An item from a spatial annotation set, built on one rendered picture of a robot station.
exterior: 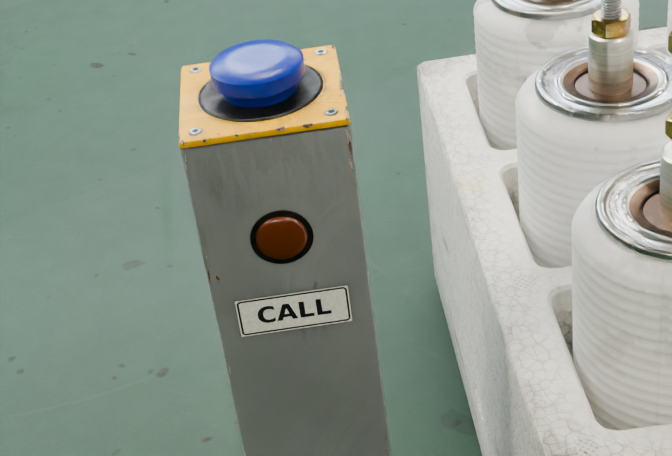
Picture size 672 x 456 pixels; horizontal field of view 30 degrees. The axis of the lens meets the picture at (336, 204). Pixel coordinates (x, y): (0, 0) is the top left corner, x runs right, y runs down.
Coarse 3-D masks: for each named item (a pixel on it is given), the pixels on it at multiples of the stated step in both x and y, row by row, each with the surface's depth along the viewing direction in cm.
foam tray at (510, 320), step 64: (448, 64) 82; (448, 128) 76; (448, 192) 75; (512, 192) 72; (448, 256) 80; (512, 256) 64; (448, 320) 87; (512, 320) 60; (512, 384) 58; (576, 384) 56; (512, 448) 62; (576, 448) 52; (640, 448) 52
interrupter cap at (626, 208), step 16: (656, 160) 56; (624, 176) 56; (640, 176) 56; (656, 176) 55; (608, 192) 55; (624, 192) 55; (640, 192) 55; (656, 192) 55; (608, 208) 54; (624, 208) 54; (640, 208) 54; (656, 208) 54; (608, 224) 53; (624, 224) 53; (640, 224) 53; (656, 224) 53; (624, 240) 52; (640, 240) 52; (656, 240) 52; (656, 256) 51
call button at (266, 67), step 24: (240, 48) 53; (264, 48) 53; (288, 48) 53; (216, 72) 52; (240, 72) 52; (264, 72) 51; (288, 72) 51; (240, 96) 51; (264, 96) 51; (288, 96) 52
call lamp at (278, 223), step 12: (264, 228) 53; (276, 228) 53; (288, 228) 53; (300, 228) 53; (264, 240) 53; (276, 240) 53; (288, 240) 53; (300, 240) 53; (264, 252) 53; (276, 252) 53; (288, 252) 53; (300, 252) 54
